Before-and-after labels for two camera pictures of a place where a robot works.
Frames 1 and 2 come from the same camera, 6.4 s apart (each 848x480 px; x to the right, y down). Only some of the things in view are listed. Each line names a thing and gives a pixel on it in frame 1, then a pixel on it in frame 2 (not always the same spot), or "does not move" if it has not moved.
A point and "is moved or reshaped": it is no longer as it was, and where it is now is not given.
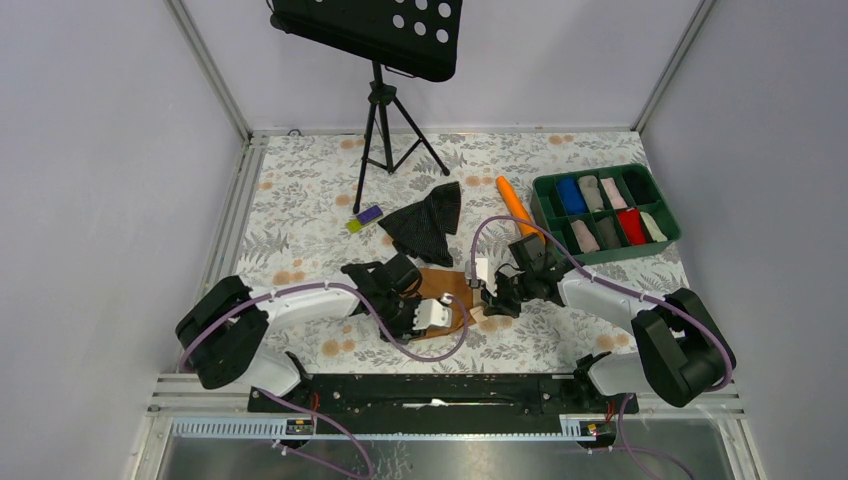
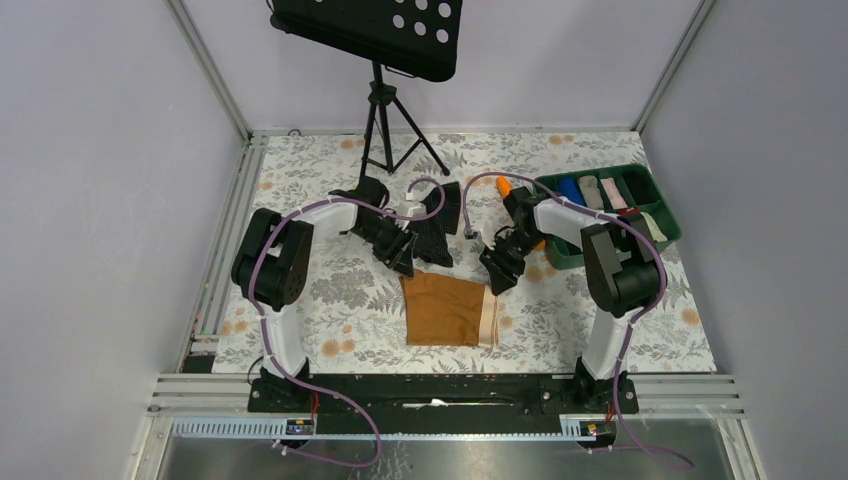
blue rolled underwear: [571, 196] does not move
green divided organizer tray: [602, 211] does not move
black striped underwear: [421, 229] does not move
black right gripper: [496, 304] -> [501, 271]
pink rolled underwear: [614, 193] does not move
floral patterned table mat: [435, 234] does not move
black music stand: [414, 38] does not move
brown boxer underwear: [437, 281] is moved or reshaped
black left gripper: [398, 333] -> [396, 255]
